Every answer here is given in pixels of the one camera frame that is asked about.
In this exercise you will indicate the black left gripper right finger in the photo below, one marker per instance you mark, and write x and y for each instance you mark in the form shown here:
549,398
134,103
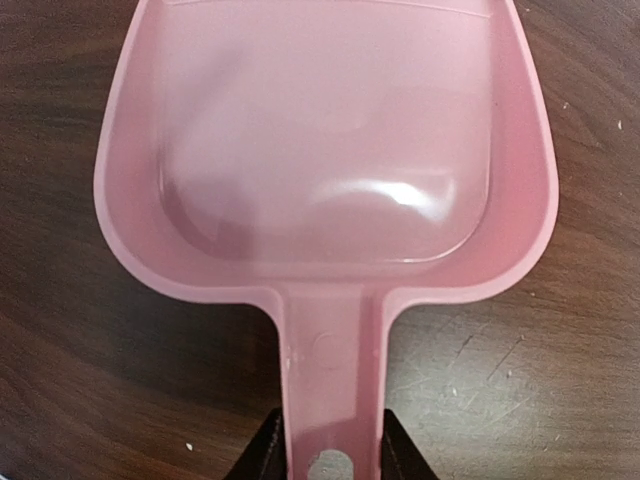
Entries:
400,457

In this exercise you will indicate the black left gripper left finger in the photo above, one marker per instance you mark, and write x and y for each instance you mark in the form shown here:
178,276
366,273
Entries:
264,456

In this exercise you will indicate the pink plastic dustpan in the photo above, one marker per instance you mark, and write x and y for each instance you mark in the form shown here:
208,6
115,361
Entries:
332,163

